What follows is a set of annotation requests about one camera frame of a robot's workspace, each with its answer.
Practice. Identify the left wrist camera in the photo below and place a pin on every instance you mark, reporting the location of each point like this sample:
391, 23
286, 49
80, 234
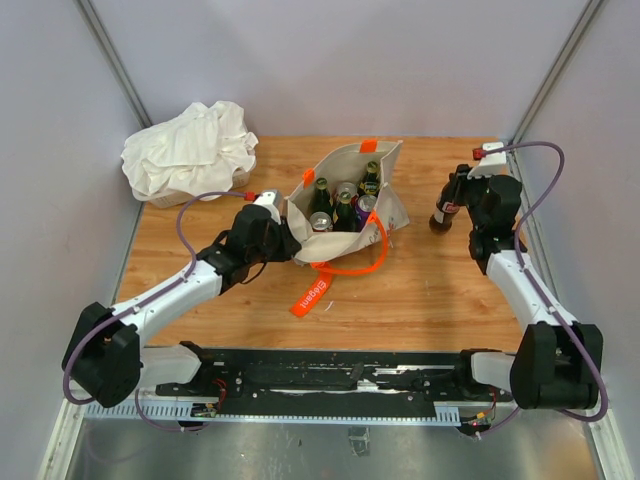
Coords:
271, 200

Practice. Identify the aluminium corner post right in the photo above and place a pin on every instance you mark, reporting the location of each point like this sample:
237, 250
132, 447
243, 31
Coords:
578, 33

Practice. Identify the red soda can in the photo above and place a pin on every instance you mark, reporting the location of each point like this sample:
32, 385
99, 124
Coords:
321, 222
345, 187

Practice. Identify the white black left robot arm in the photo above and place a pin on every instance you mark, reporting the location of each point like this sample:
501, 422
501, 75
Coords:
108, 355

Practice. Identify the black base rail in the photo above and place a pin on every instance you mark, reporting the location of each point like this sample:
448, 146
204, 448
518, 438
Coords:
251, 372

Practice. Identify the purple soda can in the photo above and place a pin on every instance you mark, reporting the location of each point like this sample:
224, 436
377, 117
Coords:
364, 206

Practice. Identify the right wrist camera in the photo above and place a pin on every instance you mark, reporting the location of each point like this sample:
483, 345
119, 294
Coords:
489, 160

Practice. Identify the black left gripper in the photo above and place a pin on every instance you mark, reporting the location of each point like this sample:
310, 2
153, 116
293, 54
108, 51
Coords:
289, 246

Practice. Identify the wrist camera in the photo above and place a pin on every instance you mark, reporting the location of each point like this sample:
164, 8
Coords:
271, 200
489, 160

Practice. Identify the grey slotted cable duct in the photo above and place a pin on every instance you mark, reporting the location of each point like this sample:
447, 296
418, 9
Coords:
314, 408

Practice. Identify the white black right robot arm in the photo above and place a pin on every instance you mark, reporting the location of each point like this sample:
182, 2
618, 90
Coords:
557, 364

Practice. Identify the white crumpled cloth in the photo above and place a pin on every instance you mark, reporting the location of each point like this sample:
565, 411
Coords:
202, 139

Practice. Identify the white plastic basket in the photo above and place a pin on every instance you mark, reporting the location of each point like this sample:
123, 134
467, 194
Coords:
228, 179

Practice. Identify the green glass bottle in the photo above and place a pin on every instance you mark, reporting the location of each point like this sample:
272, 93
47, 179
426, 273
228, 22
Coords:
321, 200
344, 214
370, 181

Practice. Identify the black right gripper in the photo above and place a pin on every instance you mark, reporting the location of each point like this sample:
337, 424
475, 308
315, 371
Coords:
462, 181

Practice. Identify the brown cola glass bottle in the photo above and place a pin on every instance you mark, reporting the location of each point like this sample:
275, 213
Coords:
446, 207

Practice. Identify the aluminium corner post left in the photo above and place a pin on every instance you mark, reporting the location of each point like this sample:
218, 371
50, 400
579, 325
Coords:
102, 38

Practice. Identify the beige canvas tote bag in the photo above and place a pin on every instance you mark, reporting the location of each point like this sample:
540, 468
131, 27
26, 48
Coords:
318, 250

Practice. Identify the aluminium corner post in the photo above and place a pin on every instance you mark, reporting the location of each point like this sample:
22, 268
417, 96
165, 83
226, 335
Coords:
102, 38
578, 33

